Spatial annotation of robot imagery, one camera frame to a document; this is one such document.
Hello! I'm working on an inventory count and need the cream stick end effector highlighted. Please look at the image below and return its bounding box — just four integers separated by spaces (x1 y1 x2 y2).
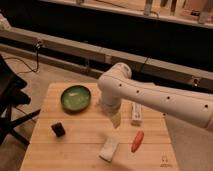
110 113 121 129

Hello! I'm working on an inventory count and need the black eraser block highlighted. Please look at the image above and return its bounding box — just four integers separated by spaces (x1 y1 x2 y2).
51 122 65 137

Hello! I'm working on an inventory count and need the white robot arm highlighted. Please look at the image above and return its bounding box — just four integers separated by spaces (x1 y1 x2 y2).
97 63 213 132

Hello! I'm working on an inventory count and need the white tube with label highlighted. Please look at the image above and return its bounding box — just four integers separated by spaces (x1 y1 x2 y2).
131 102 142 126

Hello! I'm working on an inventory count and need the white sponge block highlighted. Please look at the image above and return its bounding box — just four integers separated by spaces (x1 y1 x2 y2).
99 137 119 162

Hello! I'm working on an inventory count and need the orange carrot toy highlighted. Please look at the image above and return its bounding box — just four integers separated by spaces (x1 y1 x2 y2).
131 131 144 153

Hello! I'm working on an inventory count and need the black office chair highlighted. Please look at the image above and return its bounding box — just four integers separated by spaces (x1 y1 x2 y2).
0 54 40 145

